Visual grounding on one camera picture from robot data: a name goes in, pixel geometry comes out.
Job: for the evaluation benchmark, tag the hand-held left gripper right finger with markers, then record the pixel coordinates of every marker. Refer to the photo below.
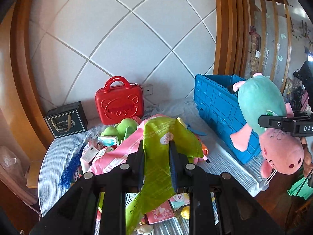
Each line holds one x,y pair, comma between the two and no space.
173,162

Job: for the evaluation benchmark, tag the teal white small box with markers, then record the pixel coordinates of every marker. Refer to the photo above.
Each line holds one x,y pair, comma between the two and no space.
108,141

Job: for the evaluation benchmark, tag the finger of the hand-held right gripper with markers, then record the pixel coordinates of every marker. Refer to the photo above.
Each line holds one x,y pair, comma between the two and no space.
276,122
231,89

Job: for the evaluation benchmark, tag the white wall socket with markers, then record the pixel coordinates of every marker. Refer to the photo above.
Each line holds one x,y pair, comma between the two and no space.
149,89

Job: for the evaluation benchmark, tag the blue plastic crate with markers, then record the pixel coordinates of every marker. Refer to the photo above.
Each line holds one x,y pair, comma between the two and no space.
217,110

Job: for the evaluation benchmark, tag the teal tissue pack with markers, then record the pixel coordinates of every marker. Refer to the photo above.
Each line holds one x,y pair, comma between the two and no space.
179,199

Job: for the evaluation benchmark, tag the small yellow toy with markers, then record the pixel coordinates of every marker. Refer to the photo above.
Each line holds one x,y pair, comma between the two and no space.
185,212

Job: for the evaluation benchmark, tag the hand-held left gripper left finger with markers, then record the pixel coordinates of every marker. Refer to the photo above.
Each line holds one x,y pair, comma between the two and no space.
140,162

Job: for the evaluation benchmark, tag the green cloth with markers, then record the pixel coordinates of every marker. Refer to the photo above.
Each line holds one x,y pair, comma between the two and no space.
300,189

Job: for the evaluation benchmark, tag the white pink carton box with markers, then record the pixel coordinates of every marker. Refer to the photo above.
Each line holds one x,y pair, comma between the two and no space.
87,155

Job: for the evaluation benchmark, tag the wooden glass partition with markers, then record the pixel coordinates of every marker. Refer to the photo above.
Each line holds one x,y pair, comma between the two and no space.
271,41

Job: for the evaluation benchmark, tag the pink pig plush teal dress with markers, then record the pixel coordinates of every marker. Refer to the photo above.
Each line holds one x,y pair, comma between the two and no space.
261,100

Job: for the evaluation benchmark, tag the green plastic bag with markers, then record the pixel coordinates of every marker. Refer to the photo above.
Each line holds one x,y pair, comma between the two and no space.
159,149

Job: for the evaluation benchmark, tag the black device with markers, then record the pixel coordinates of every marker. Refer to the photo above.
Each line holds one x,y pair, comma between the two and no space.
305,74

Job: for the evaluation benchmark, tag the red toy suitcase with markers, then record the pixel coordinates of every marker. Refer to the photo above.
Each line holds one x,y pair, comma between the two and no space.
119,105

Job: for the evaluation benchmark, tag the small pig plush orange dress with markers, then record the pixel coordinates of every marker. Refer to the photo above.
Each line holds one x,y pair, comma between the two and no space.
205,149

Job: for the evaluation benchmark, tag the person's right hand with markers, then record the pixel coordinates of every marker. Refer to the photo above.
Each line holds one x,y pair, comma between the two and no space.
307,160

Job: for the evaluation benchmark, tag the pink plastic bag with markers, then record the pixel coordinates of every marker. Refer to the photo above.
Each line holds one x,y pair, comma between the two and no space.
122,146

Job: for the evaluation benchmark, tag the light green plush toy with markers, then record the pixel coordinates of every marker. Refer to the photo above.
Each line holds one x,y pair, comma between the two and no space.
124,127

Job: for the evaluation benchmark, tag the black gift bag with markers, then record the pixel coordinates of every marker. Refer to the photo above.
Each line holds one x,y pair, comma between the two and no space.
66,122

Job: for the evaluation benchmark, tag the clear plastic bag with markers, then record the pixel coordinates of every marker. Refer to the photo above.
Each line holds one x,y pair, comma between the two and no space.
12,171

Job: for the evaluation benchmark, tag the red green small box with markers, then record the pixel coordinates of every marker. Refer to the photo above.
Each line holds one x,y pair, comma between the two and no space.
77,175

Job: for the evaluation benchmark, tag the wooden framed padded headboard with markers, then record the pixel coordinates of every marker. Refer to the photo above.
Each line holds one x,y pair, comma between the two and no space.
122,41

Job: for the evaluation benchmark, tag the blue feather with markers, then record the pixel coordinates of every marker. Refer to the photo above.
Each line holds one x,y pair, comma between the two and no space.
71,171

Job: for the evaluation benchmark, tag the pink flowered tissue pack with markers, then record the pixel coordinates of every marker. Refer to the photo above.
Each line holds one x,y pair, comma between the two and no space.
160,214

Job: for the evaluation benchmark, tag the wooden nightstand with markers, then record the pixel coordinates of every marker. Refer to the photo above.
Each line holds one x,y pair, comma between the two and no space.
34,173

